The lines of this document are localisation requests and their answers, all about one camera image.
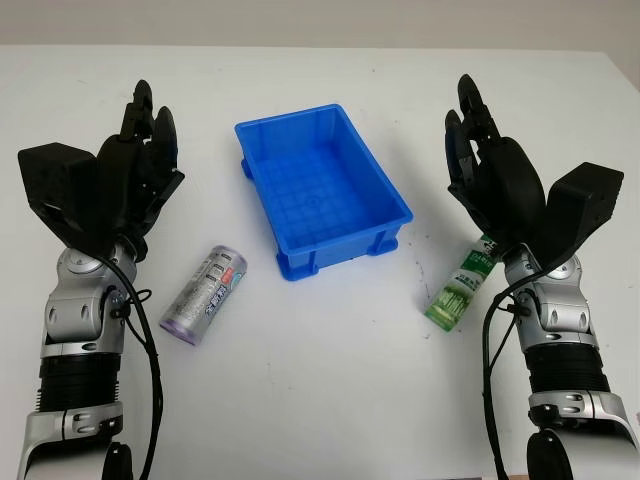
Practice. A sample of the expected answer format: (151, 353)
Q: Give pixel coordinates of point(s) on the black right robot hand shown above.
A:
(510, 190)

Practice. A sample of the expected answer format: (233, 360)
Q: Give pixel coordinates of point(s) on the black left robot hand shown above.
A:
(120, 190)

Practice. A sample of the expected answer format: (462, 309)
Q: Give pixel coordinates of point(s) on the green rectangular box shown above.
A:
(460, 290)

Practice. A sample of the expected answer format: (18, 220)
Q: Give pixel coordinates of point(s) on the silver purple garbage bag roll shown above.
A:
(205, 295)

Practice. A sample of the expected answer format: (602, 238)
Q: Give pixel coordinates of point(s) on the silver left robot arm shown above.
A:
(75, 310)

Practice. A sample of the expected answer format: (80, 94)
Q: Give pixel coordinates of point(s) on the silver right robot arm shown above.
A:
(565, 325)

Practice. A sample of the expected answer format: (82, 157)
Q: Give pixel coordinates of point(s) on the blue plastic tray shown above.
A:
(320, 200)

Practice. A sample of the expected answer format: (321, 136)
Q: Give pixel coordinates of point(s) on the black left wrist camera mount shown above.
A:
(55, 185)

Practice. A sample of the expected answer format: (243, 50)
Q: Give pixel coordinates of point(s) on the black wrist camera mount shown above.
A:
(585, 205)
(55, 185)

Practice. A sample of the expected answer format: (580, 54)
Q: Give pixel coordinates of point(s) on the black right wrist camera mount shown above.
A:
(585, 205)

